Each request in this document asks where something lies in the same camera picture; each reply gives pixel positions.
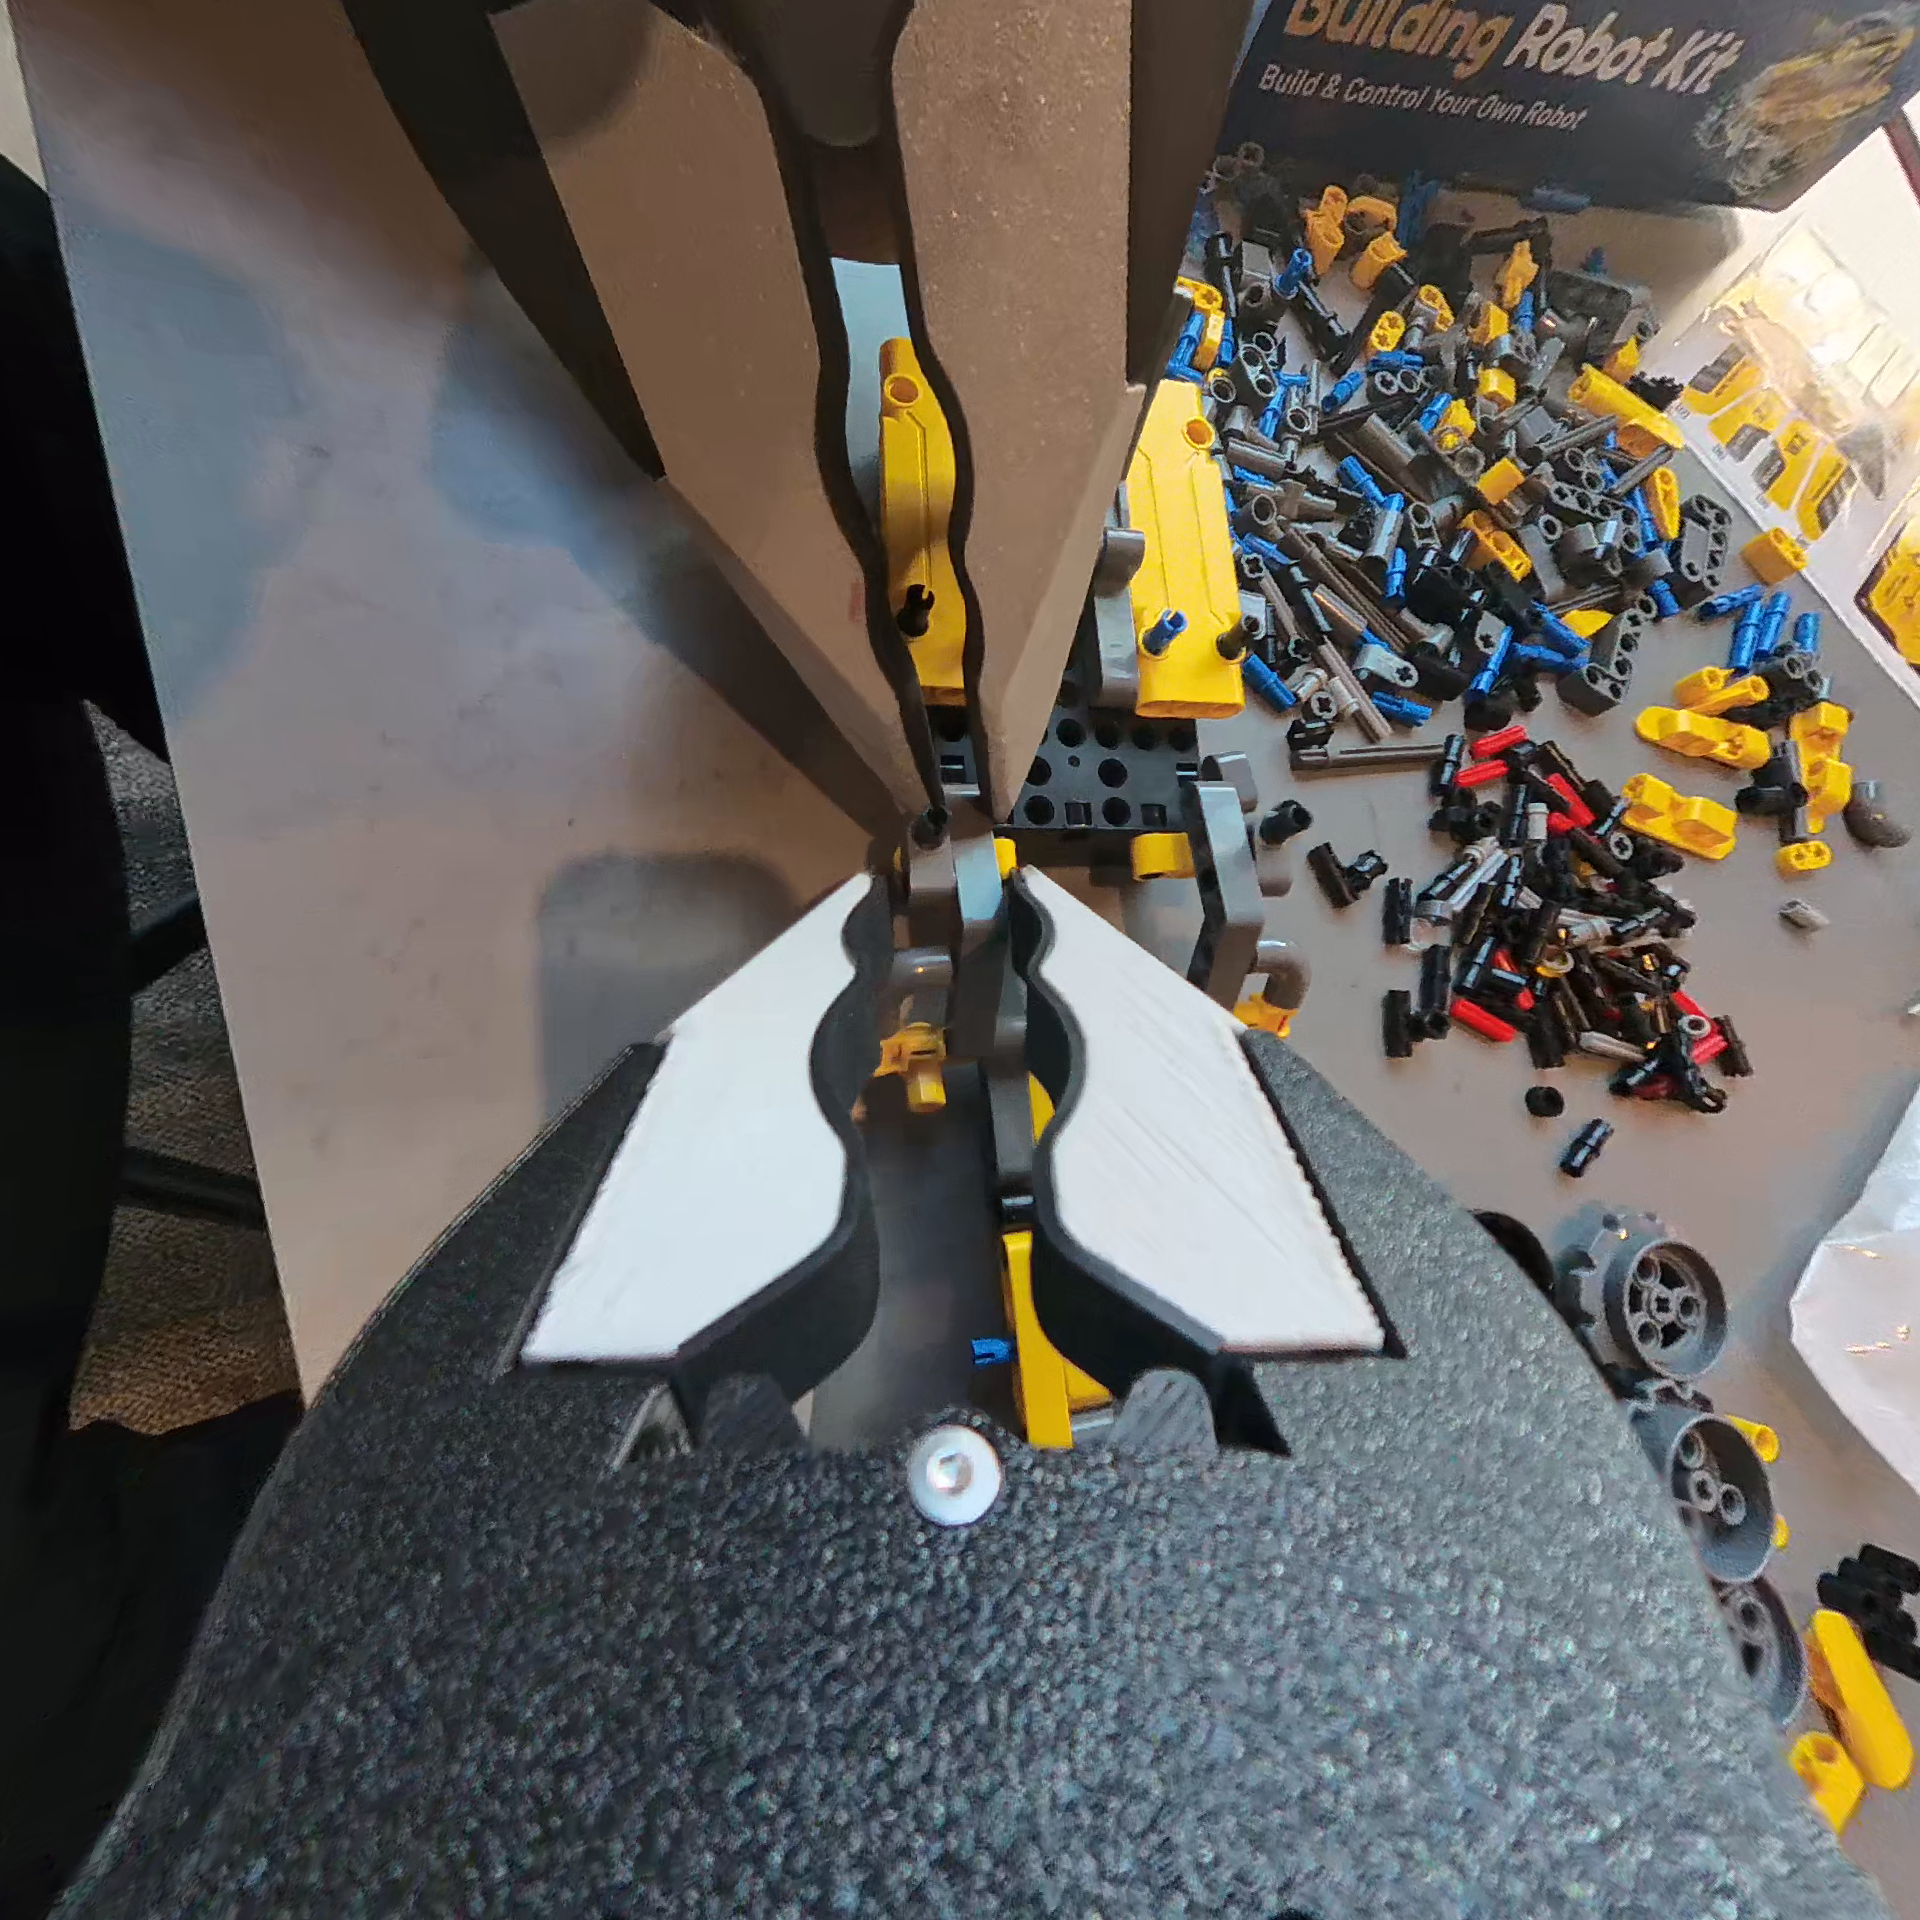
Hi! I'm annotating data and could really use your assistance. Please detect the yellow printed leaflet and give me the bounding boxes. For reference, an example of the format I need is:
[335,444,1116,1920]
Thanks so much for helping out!
[1647,222,1920,666]

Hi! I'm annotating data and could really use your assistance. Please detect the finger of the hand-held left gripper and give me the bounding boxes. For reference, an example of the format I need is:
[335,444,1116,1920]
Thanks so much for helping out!
[491,0,939,822]
[891,0,1257,829]

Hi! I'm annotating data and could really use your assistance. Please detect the pile of loose brick pieces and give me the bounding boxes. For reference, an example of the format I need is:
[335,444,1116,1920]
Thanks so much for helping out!
[1167,150,1920,1179]

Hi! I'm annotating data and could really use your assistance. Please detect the yellow and grey brick module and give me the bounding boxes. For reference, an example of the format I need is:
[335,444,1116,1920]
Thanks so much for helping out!
[852,779,1316,1452]

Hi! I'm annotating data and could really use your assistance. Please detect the crumpled clear plastic bags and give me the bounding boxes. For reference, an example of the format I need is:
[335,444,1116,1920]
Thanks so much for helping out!
[1789,1093,1920,1491]

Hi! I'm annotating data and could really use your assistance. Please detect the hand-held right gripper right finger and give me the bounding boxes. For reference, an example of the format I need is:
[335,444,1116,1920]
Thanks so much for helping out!
[1005,873,1390,1396]

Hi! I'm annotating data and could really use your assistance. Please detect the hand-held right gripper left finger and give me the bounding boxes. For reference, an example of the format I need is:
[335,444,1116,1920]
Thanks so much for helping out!
[518,873,895,1434]

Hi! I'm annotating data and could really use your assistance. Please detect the black and yellow brick assembly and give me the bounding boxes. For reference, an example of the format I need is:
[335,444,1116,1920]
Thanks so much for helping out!
[870,337,1296,886]

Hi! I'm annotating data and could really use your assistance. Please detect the blue cardboard box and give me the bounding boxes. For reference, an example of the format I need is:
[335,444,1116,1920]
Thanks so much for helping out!
[1212,0,1920,216]

